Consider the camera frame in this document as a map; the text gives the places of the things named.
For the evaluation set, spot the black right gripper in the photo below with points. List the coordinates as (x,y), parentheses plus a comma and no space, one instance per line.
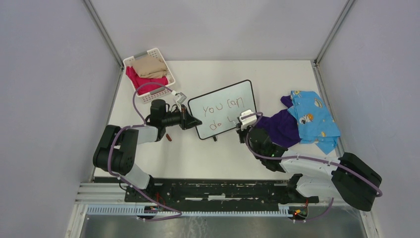
(241,132)

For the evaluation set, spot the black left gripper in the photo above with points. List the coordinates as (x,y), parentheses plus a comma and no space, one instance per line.
(187,121)

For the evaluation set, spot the black framed whiteboard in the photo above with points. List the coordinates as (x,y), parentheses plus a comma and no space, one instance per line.
(219,110)

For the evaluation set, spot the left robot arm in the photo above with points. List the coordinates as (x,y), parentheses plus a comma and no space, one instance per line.
(117,147)

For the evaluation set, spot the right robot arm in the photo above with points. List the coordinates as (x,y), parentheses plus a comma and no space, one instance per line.
(346,177)

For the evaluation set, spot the purple cloth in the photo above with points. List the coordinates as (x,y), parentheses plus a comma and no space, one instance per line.
(282,127)

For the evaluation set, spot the white plastic basket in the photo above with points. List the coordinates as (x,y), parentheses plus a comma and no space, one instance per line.
(163,89)

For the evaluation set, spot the magenta cloth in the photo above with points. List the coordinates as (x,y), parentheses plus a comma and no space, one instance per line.
(138,81)

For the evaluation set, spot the beige folded cloth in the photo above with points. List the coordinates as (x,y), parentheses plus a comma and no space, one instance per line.
(150,67)

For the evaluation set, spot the blue patterned cloth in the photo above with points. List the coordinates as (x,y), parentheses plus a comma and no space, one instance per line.
(314,121)

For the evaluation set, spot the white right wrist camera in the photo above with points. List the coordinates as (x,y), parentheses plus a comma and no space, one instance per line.
(247,118)

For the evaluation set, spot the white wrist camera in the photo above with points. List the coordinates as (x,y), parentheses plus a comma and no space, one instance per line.
(178,97)
(247,118)

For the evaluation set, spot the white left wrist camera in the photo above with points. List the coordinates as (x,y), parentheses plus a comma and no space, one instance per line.
(178,97)

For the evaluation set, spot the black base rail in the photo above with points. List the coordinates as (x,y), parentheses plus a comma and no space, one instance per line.
(230,195)

